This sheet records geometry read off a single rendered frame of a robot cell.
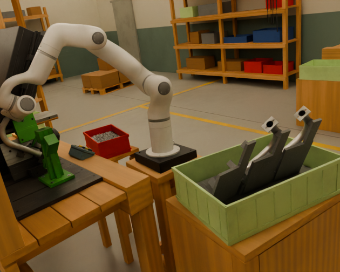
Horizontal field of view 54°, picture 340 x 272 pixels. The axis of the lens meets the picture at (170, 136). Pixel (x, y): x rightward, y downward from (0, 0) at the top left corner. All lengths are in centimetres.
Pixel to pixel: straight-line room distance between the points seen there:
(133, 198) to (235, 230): 53
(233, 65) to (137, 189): 591
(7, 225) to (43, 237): 15
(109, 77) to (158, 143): 641
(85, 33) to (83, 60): 1049
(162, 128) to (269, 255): 81
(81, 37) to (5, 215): 79
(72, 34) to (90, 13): 1067
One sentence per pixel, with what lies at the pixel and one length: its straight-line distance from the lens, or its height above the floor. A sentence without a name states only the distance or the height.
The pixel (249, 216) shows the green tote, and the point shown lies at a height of 88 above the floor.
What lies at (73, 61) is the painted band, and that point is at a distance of 1190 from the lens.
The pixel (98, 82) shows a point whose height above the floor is 30.
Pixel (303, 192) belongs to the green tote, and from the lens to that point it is 145.
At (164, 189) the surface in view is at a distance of 173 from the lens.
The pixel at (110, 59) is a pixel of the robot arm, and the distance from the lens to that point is 167.
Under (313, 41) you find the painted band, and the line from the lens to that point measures 684.
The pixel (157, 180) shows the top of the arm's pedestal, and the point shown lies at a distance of 169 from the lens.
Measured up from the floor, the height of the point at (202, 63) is 39.
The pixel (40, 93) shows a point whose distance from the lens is 499.
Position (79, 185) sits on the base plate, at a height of 90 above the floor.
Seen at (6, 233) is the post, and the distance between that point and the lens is 136.
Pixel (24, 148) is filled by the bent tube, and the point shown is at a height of 105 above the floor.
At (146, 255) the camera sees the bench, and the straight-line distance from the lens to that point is 180.
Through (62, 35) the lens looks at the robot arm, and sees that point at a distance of 161.
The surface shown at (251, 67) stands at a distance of 696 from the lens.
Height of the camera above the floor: 162
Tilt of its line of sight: 20 degrees down
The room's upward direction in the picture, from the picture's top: 8 degrees counter-clockwise
